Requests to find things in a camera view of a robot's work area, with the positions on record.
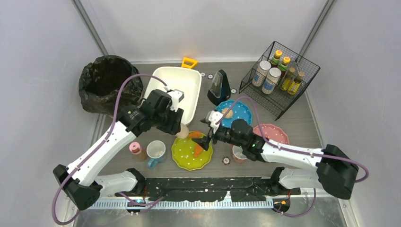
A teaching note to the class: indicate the white rectangular basin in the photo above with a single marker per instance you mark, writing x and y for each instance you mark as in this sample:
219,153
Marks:
186,80

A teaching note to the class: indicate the black bag lined trash bin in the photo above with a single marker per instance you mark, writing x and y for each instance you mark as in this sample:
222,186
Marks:
100,82

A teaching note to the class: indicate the pink lid spice shaker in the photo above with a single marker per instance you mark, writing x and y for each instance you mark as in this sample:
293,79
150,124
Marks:
137,150

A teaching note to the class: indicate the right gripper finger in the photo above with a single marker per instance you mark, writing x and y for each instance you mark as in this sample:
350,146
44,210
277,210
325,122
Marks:
205,121
203,142

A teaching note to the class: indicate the black base mat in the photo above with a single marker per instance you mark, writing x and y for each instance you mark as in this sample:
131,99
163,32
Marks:
212,189

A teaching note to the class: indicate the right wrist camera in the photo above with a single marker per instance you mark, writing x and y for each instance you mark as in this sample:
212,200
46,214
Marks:
213,120

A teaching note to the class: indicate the orange food piece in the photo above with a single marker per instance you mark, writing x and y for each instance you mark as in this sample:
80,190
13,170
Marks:
198,150
194,134

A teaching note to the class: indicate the brown poker chip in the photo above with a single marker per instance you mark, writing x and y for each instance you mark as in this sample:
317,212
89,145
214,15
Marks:
226,160

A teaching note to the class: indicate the yellow lid spice shaker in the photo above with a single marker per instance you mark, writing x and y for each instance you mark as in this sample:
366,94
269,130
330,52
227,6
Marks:
184,132

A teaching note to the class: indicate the pink polka dot plate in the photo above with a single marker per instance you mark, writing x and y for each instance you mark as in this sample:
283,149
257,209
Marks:
272,132

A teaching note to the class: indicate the green polka dot plate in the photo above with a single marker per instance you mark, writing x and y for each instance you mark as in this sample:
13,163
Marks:
182,154

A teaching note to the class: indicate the yellow label oil bottle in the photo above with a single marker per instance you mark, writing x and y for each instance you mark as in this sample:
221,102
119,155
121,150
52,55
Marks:
293,88

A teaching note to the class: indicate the grain jar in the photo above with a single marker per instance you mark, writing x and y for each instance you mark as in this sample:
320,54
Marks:
271,80
261,73

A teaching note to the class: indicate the yellow oil bottle brown cap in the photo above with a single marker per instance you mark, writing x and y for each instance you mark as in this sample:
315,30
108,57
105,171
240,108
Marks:
288,79

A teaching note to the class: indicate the black metronome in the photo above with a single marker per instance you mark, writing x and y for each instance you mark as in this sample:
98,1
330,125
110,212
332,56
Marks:
219,90

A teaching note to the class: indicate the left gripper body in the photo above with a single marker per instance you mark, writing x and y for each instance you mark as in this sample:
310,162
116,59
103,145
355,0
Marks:
175,126

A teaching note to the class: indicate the orange handled white mug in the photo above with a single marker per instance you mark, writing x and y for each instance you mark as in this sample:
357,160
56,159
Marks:
237,154

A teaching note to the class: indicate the beige bun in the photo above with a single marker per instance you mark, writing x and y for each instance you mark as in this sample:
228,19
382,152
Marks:
227,113

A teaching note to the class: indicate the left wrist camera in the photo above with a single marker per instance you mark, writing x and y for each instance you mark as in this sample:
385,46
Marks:
176,96

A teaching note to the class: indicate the orange plastic handle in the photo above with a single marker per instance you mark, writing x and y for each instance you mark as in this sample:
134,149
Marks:
188,63

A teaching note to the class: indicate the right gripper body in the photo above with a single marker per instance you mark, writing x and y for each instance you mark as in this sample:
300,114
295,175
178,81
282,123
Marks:
214,135

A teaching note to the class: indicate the red sauce bottle yellow cap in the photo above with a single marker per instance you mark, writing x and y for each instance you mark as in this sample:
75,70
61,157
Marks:
284,65

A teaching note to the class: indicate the blue polka dot plate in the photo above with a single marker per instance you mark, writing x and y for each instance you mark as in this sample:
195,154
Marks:
239,111

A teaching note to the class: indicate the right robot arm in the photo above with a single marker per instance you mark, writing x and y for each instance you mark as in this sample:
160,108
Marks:
326,168

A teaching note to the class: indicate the lower orange food piece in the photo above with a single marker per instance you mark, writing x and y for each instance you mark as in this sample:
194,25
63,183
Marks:
198,150

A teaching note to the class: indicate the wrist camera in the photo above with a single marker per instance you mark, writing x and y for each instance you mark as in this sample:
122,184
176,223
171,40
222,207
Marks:
176,96
213,120

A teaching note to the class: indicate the upper orange food piece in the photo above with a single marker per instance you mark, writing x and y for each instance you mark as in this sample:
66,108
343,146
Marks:
194,134

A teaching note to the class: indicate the black wire basket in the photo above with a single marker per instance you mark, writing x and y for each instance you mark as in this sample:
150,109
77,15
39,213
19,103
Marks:
278,102

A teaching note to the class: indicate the blue handled white mug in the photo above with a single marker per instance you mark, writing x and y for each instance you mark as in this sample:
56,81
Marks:
156,151

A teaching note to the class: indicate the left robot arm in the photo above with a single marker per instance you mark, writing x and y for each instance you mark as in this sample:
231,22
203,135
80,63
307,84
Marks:
80,180

